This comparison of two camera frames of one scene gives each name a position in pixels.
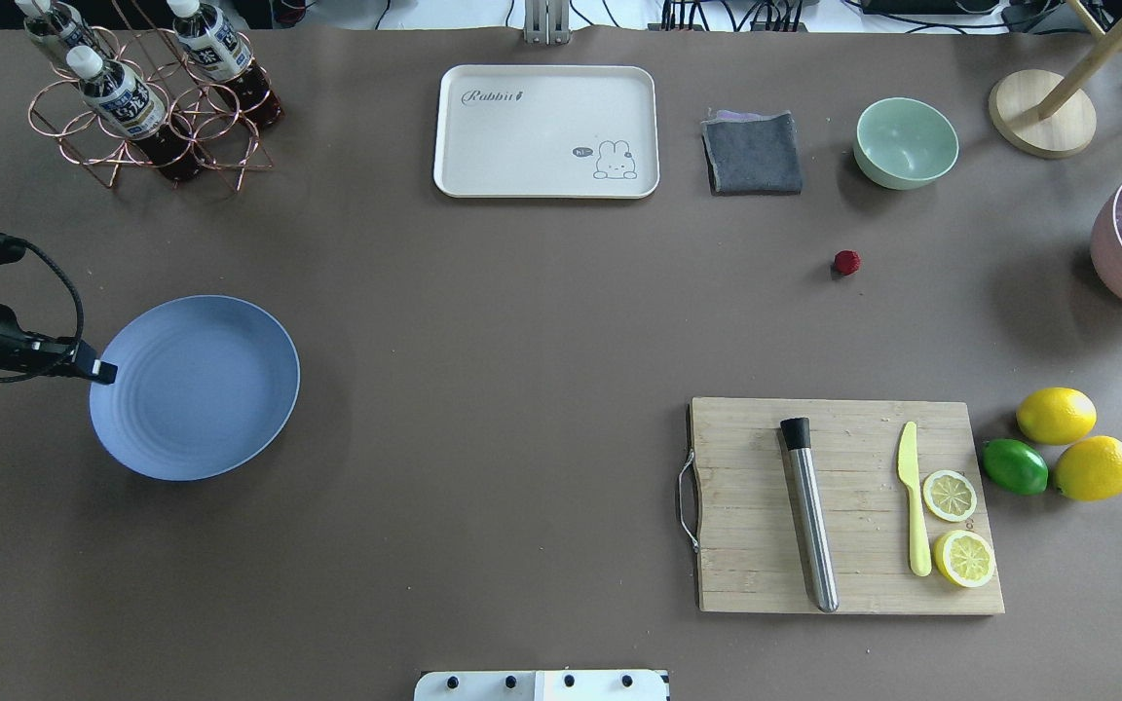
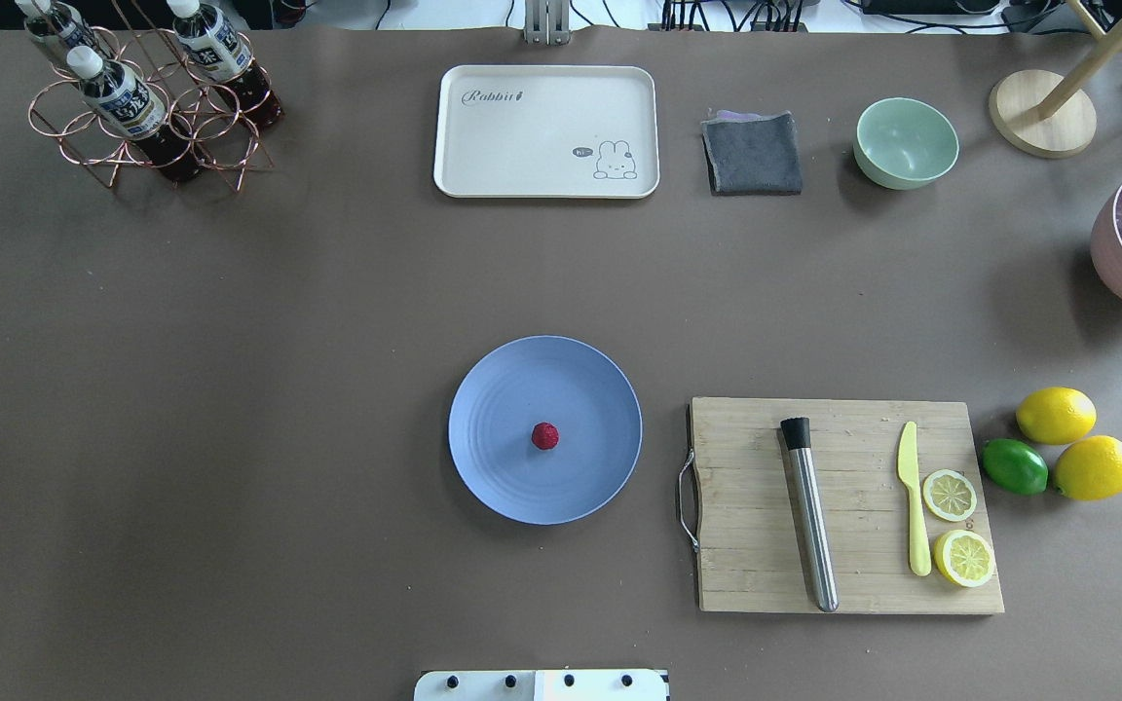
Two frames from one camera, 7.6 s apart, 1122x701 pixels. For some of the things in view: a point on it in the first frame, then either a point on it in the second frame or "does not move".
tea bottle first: [218, 54] does not move
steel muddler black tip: [796, 432] does not move
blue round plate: [205, 386] → [544, 430]
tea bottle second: [127, 104] does not move
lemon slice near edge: [964, 558] does not move
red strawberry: [846, 261] → [544, 435]
